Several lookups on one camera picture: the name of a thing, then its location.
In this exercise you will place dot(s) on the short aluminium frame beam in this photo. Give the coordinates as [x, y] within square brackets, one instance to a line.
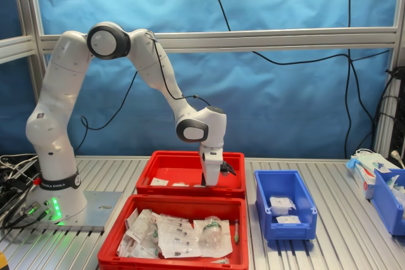
[12, 49]

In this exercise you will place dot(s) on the black equipment rack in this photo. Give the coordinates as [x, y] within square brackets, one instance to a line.
[401, 108]

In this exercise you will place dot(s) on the blue plastic bin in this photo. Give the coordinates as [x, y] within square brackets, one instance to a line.
[284, 230]
[386, 210]

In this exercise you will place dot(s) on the clear gauze bandage pack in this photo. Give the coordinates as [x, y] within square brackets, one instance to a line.
[280, 211]
[197, 185]
[180, 184]

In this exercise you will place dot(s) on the blue backdrop cloth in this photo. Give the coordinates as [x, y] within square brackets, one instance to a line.
[269, 108]

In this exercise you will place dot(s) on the clear tubing pack green tag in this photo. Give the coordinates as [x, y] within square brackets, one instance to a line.
[133, 249]

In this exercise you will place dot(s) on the white packs with green print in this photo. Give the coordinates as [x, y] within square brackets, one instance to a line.
[395, 184]

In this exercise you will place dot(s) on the clear syringe pack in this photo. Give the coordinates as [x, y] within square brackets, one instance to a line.
[182, 251]
[175, 221]
[178, 235]

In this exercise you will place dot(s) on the printed paper bandage pack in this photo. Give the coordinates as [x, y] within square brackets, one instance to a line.
[159, 181]
[281, 201]

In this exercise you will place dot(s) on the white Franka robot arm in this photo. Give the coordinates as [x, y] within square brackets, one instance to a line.
[53, 93]

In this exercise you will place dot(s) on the flat printed bandage pack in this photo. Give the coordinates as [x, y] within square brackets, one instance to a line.
[286, 219]

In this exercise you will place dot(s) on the long aluminium frame beam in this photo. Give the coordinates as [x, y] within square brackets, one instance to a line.
[300, 39]

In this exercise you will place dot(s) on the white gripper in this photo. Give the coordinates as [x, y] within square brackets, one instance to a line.
[212, 173]

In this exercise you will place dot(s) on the yellow emergency stop box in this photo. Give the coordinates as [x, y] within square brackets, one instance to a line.
[2, 260]

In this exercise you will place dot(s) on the clear pack with green filter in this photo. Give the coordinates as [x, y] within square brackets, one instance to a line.
[210, 232]

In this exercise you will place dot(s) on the white power plug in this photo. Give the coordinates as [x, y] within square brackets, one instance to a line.
[394, 155]

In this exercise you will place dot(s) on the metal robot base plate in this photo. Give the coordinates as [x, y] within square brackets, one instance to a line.
[101, 210]

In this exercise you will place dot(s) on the red round knob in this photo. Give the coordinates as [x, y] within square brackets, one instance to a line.
[37, 181]

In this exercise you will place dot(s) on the aluminium frame post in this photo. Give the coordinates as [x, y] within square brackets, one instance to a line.
[383, 137]

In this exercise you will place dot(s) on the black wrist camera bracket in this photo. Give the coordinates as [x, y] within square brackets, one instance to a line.
[226, 169]

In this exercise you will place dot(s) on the syringe with green cap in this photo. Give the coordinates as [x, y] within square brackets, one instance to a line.
[236, 232]

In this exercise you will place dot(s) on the small pack with green part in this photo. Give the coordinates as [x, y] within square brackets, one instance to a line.
[221, 260]

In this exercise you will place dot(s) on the red plastic crate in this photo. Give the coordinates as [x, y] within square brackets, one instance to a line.
[205, 208]
[177, 169]

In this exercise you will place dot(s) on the white cardboard mask box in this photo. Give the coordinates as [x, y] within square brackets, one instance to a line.
[364, 184]

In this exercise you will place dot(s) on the white printed paper pack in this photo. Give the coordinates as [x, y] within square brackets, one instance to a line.
[140, 224]

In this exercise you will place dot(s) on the light blue face masks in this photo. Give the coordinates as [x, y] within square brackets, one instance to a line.
[368, 156]

